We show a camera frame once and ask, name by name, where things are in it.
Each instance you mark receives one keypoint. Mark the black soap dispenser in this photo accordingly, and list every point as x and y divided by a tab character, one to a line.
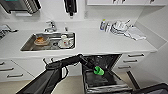
70	6

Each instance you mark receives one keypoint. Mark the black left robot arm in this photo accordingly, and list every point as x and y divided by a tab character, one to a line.
50	75

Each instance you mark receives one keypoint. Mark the steel sink basin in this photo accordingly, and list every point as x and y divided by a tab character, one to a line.
28	45

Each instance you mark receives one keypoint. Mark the small green object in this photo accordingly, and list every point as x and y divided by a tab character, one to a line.
98	70

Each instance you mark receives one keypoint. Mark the steel paper towel dispenser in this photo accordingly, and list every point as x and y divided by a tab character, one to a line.
23	6

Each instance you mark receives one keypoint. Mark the chrome faucet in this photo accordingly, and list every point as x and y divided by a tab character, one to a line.
50	27

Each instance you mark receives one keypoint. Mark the blue white soap bottle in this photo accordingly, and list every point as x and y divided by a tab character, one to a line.
103	24

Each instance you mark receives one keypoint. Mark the white upper wall cabinet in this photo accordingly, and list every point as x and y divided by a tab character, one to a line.
126	2

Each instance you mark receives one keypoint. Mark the white cup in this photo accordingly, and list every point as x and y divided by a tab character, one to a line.
65	41

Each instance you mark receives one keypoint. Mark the stack of white dishes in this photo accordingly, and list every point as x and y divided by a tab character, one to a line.
120	28

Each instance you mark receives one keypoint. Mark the white sink cabinet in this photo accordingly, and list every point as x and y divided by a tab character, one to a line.
73	70

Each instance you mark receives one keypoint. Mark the white wall outlet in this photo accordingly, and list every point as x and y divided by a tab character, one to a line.
86	14

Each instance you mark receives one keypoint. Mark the plate with food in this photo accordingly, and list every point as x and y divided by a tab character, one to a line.
42	41

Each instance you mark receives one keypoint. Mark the dark dishwasher rack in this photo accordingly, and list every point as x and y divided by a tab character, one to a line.
110	81

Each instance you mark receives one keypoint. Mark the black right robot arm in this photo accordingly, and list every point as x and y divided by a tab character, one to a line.
153	89

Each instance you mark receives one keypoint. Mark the stainless steel dishwasher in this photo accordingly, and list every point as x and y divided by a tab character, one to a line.
113	63

